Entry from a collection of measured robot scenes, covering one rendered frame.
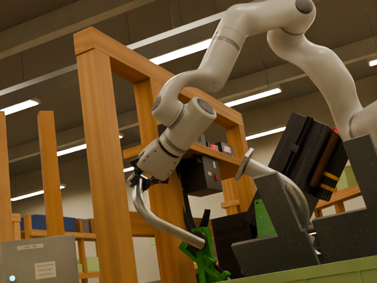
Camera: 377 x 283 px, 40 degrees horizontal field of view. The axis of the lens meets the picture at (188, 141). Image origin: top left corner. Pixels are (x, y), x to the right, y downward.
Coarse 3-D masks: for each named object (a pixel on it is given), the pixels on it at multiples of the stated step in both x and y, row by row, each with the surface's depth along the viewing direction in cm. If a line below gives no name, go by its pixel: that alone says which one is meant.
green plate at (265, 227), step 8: (256, 200) 221; (256, 208) 219; (264, 208) 218; (256, 216) 218; (264, 216) 216; (256, 224) 216; (264, 224) 215; (272, 224) 213; (264, 232) 213; (272, 232) 211
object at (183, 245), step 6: (180, 246) 198; (186, 246) 197; (186, 252) 197; (192, 252) 198; (192, 258) 195; (204, 258) 194; (210, 258) 193; (204, 264) 193; (210, 264) 192; (216, 264) 193; (210, 270) 191; (222, 270) 191; (216, 276) 189; (222, 276) 189; (228, 276) 190
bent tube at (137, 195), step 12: (144, 180) 154; (132, 192) 148; (144, 204) 145; (144, 216) 143; (156, 216) 144; (156, 228) 144; (168, 228) 145; (180, 228) 148; (192, 240) 148; (204, 240) 151
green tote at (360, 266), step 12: (324, 264) 78; (336, 264) 77; (348, 264) 76; (360, 264) 75; (372, 264) 74; (252, 276) 85; (264, 276) 84; (276, 276) 82; (288, 276) 81; (300, 276) 80; (312, 276) 79; (324, 276) 78; (336, 276) 77; (348, 276) 76; (360, 276) 74; (372, 276) 74
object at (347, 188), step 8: (336, 128) 529; (344, 168) 515; (344, 176) 514; (352, 176) 515; (344, 184) 515; (352, 184) 512; (336, 192) 524; (344, 192) 504; (352, 192) 492; (360, 192) 482; (320, 200) 543; (336, 200) 517; (344, 200) 585; (320, 208) 624; (336, 208) 525; (344, 208) 523; (320, 216) 634
